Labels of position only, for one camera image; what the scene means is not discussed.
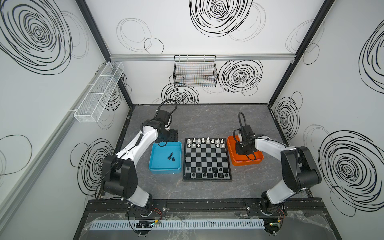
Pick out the black wire basket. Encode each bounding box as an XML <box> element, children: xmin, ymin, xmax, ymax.
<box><xmin>173</xmin><ymin>55</ymin><xmax>219</xmax><ymax>88</ymax></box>

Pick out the black mounting rail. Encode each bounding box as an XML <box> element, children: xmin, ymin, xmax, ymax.
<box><xmin>83</xmin><ymin>198</ymin><xmax>327</xmax><ymax>217</ymax></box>

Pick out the clear wire wall shelf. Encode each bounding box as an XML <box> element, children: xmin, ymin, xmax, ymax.
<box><xmin>74</xmin><ymin>62</ymin><xmax>125</xmax><ymax>123</ymax></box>

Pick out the orange plastic tray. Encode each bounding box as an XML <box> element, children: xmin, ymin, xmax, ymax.
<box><xmin>227</xmin><ymin>136</ymin><xmax>264</xmax><ymax>166</ymax></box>

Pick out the teal plastic tray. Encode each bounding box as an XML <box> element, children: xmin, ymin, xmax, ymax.
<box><xmin>149</xmin><ymin>142</ymin><xmax>182</xmax><ymax>174</ymax></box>

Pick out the black white chess board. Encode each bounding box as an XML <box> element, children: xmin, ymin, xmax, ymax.
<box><xmin>183</xmin><ymin>137</ymin><xmax>233</xmax><ymax>182</ymax></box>

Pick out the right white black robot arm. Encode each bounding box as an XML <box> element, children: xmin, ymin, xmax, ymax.
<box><xmin>236</xmin><ymin>125</ymin><xmax>322</xmax><ymax>216</ymax></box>

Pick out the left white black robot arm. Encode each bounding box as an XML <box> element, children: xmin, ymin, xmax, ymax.
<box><xmin>100</xmin><ymin>110</ymin><xmax>178</xmax><ymax>215</ymax></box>

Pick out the white slotted cable duct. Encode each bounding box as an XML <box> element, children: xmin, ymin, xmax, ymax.
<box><xmin>89</xmin><ymin>219</ymin><xmax>265</xmax><ymax>231</ymax></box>

